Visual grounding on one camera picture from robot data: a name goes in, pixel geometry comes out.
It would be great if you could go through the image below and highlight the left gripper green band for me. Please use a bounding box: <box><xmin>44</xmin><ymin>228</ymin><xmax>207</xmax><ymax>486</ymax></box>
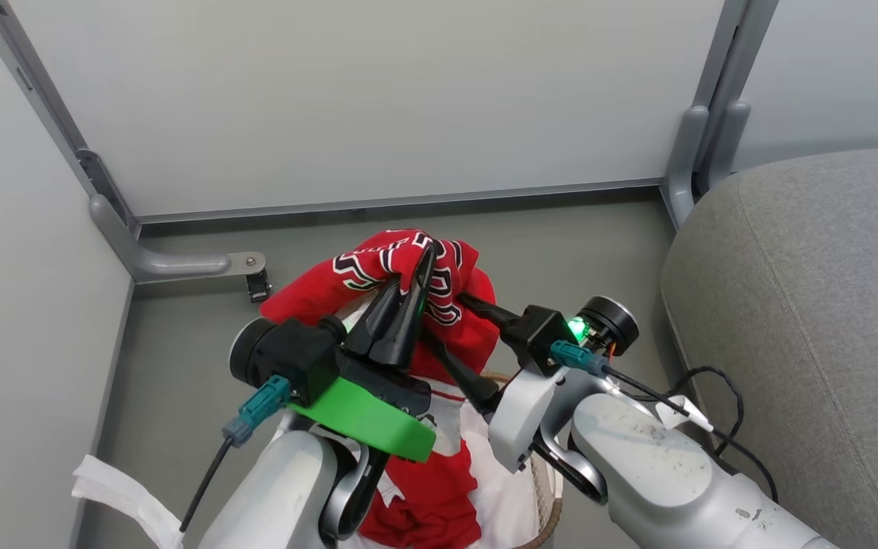
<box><xmin>290</xmin><ymin>240</ymin><xmax>441</xmax><ymax>463</ymax></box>

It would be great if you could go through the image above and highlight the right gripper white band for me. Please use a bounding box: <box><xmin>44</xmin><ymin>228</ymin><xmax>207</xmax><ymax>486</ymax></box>
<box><xmin>424</xmin><ymin>292</ymin><xmax>578</xmax><ymax>475</ymax></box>

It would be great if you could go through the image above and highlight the red printed garment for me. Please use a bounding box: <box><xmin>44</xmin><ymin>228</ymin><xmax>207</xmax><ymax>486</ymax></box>
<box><xmin>258</xmin><ymin>229</ymin><xmax>501</xmax><ymax>549</ymax></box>

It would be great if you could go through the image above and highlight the white cloth basket liner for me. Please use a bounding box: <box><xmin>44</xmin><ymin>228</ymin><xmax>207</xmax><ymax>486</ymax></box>
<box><xmin>271</xmin><ymin>381</ymin><xmax>545</xmax><ymax>549</ymax></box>

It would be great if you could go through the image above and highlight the white laundry basket brown rim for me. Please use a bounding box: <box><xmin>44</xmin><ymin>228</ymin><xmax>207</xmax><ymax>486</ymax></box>
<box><xmin>477</xmin><ymin>371</ymin><xmax>564</xmax><ymax>549</ymax></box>

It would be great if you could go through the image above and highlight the grey partition foot bar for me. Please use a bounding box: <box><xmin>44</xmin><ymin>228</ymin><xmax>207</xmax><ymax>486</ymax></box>
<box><xmin>88</xmin><ymin>194</ymin><xmax>267</xmax><ymax>284</ymax></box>

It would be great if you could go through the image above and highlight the white cloth strip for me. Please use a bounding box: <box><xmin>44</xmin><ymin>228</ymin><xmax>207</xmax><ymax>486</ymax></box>
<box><xmin>72</xmin><ymin>455</ymin><xmax>185</xmax><ymax>549</ymax></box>

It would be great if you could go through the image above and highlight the grey fabric sofa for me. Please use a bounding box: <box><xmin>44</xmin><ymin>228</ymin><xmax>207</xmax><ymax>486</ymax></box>
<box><xmin>660</xmin><ymin>146</ymin><xmax>878</xmax><ymax>549</ymax></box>

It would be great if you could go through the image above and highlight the grey partition base rail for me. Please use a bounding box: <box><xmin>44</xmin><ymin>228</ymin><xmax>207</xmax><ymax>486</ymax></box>
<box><xmin>136</xmin><ymin>179</ymin><xmax>665</xmax><ymax>226</ymax></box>

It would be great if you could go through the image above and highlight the black left cable teal plug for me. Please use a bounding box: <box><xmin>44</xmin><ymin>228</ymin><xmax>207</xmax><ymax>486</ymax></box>
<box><xmin>179</xmin><ymin>374</ymin><xmax>293</xmax><ymax>533</ymax></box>

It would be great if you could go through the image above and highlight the black cable teal plug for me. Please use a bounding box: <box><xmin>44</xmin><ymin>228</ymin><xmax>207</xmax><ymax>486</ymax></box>
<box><xmin>550</xmin><ymin>339</ymin><xmax>780</xmax><ymax>504</ymax></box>
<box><xmin>179</xmin><ymin>374</ymin><xmax>293</xmax><ymax>533</ymax></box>

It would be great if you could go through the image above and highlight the black right cable teal plug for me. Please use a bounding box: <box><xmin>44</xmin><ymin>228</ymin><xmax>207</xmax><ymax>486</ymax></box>
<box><xmin>550</xmin><ymin>339</ymin><xmax>780</xmax><ymax>504</ymax></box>

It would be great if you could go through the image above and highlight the white cable label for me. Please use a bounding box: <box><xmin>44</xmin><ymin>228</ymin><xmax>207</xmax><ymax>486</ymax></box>
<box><xmin>654</xmin><ymin>395</ymin><xmax>715</xmax><ymax>434</ymax></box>

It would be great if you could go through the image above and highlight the grey partition foot bracket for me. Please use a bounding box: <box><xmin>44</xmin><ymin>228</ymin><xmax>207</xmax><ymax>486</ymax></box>
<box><xmin>706</xmin><ymin>101</ymin><xmax>752</xmax><ymax>193</ymax></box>
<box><xmin>665</xmin><ymin>105</ymin><xmax>711</xmax><ymax>229</ymax></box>

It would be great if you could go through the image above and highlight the grey plain partition post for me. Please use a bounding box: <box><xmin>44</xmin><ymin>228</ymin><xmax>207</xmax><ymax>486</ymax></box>
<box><xmin>692</xmin><ymin>0</ymin><xmax>780</xmax><ymax>115</ymax></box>

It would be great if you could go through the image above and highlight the grey slotted partition post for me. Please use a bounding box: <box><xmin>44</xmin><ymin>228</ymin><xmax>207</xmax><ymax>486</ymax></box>
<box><xmin>0</xmin><ymin>0</ymin><xmax>139</xmax><ymax>237</ymax></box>

